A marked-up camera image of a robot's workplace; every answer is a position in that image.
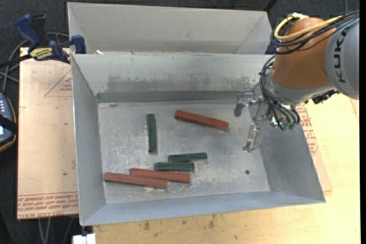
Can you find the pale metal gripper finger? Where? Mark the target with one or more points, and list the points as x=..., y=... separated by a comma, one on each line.
x=258, y=137
x=249, y=140

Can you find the grey metal bin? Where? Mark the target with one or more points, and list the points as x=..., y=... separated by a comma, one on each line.
x=217, y=180

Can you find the red-brown flat block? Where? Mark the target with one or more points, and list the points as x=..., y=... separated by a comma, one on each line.
x=160, y=175
x=134, y=179
x=201, y=120

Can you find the dark green flat block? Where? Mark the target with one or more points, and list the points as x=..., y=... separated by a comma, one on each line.
x=174, y=166
x=187, y=157
x=151, y=134

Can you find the brown cardboard board, red print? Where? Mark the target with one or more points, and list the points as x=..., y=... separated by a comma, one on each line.
x=45, y=128

